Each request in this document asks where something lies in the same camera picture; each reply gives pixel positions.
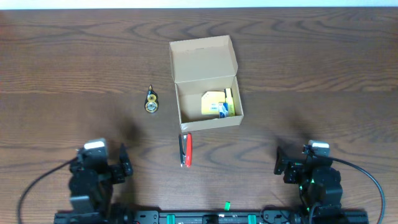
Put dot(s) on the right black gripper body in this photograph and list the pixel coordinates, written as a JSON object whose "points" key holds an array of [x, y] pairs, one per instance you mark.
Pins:
{"points": [[295, 175]]}

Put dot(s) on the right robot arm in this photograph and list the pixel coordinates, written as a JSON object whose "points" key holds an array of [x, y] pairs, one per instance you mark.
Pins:
{"points": [[319, 184]]}

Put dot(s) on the yellow sticky note pad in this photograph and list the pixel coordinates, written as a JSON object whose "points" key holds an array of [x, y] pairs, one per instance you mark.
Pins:
{"points": [[210, 102]]}

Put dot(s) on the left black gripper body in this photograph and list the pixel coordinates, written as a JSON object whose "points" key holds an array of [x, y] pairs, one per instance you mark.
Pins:
{"points": [[115, 175]]}

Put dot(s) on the green tape piece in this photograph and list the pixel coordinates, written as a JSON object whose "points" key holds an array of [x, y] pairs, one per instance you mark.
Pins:
{"points": [[227, 206]]}

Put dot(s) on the red black stapler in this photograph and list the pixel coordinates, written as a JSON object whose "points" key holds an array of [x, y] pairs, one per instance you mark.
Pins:
{"points": [[186, 149]]}

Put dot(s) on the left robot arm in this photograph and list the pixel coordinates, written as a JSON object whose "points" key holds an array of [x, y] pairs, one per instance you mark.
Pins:
{"points": [[92, 182]]}

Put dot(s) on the black yellow correction tape dispenser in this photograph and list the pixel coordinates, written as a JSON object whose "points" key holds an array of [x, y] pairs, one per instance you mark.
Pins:
{"points": [[151, 103]]}

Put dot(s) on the blue white staples box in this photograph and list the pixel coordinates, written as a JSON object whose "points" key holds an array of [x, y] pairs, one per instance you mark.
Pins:
{"points": [[223, 110]]}

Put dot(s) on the yellow highlighter marker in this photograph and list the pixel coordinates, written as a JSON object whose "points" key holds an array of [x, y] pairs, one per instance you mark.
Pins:
{"points": [[229, 100]]}

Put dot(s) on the cardboard box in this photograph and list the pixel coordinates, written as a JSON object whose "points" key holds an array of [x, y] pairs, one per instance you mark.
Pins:
{"points": [[199, 66]]}

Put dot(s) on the black mounting rail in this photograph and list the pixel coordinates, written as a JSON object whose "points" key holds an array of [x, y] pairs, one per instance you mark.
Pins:
{"points": [[252, 217]]}

